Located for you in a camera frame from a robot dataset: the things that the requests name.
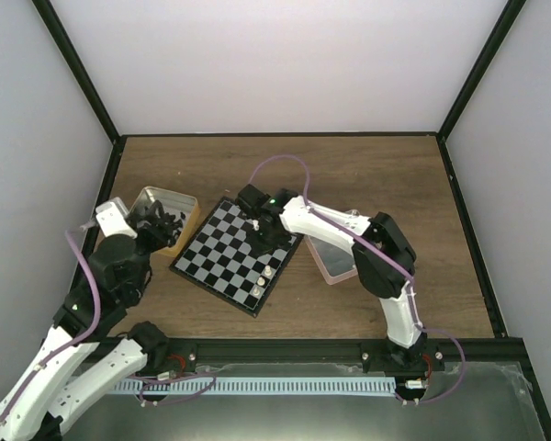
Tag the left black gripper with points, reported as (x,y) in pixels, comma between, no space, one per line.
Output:
(148,229)

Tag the yellow tin box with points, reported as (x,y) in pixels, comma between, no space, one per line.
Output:
(173,202)

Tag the black chess pieces pile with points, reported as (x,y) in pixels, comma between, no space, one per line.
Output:
(173,225)

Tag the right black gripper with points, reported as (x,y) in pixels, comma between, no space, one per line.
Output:
(286,238)

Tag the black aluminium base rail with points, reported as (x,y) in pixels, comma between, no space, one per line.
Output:
(371,354)

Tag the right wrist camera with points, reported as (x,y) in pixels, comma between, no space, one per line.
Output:
(250,199)

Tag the black and white chessboard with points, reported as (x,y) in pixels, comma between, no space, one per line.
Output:
(217,258)

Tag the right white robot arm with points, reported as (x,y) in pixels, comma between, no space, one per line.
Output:
(383,257)

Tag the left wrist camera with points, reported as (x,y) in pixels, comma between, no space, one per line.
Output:
(112,218)

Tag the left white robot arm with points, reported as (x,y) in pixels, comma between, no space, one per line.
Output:
(48,399)

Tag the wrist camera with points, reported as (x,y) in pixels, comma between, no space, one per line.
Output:
(250,199)
(112,218)

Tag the light blue slotted cable duct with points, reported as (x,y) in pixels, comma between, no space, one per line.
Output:
(325,386)

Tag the pink tin box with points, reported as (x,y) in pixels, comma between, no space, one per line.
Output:
(334,264)

